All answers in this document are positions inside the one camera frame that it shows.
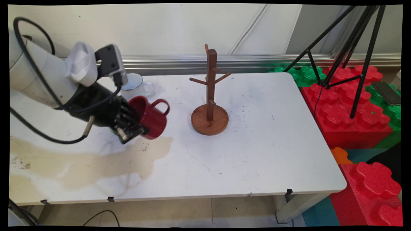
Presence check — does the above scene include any aluminium rail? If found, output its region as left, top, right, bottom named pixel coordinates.
left=59, top=54, right=402, bottom=76

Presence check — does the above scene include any teal foam mat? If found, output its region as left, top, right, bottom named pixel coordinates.
left=302, top=196, right=341, bottom=227

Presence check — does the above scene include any red mug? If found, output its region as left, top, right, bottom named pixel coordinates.
left=128, top=95, right=171, bottom=140

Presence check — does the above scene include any teal foam piece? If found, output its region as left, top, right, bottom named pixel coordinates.
left=345, top=148, right=387, bottom=164

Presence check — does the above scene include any orange foam piece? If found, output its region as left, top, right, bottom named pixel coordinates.
left=330, top=147, right=354, bottom=165

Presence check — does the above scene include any black tripod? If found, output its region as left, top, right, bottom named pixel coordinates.
left=283, top=5, right=386, bottom=119

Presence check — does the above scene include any wooden mug tree stand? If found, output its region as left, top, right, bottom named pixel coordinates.
left=189, top=44, right=232, bottom=136

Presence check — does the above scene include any green foam block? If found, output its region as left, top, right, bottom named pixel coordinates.
left=365, top=82, right=402, bottom=149
left=268, top=65, right=327, bottom=88

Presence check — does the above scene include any black floor cable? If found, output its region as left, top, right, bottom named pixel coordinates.
left=82, top=210, right=121, bottom=227

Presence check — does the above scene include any large red foam block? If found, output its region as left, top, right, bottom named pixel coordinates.
left=300, top=65, right=394, bottom=149

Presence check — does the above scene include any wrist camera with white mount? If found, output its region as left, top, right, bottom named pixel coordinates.
left=65, top=41, right=128, bottom=88

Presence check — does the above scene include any black smartphone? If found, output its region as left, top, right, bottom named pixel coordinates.
left=371, top=81, right=402, bottom=106

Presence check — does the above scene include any white enamel mug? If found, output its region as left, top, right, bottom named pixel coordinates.
left=119, top=73, right=155, bottom=100

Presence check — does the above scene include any white table leg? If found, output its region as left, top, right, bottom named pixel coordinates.
left=274, top=192, right=330, bottom=224

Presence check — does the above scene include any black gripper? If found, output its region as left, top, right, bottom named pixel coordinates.
left=64, top=83, right=151, bottom=145

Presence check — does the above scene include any thin black tripod cable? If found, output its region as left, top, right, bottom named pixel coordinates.
left=313, top=84, right=325, bottom=120

